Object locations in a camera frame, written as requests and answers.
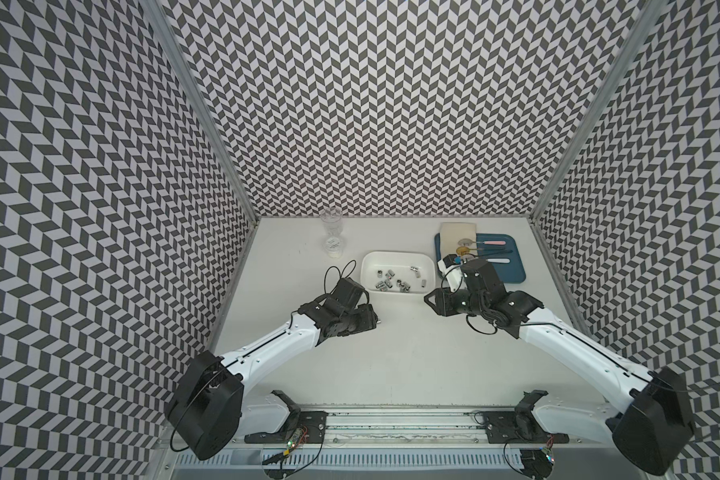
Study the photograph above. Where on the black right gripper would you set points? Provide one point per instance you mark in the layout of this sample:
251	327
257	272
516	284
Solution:
442	298

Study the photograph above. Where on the gold black handled spoon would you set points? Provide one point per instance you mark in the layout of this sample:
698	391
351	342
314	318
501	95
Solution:
484	250

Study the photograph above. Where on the beige folded cloth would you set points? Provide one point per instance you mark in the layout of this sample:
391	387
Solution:
457	238

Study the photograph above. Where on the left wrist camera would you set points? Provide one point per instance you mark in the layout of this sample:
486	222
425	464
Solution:
347	293

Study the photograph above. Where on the white yogurt cup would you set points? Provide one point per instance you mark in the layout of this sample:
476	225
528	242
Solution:
334	247

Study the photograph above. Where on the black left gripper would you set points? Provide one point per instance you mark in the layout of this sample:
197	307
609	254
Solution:
368	321

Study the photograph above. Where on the metal base rail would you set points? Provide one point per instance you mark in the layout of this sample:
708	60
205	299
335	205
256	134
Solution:
396	429

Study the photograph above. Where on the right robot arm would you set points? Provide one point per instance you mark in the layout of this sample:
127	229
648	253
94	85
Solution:
646	415

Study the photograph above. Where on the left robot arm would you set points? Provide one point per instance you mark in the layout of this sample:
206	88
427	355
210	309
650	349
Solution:
208	406

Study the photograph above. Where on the clear drinking glass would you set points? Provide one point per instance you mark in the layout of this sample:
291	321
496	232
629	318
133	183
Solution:
332	221

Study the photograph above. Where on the teal tray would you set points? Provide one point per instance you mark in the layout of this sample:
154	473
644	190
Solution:
513	273

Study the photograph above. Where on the white plastic storage box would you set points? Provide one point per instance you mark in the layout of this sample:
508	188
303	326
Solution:
400	263

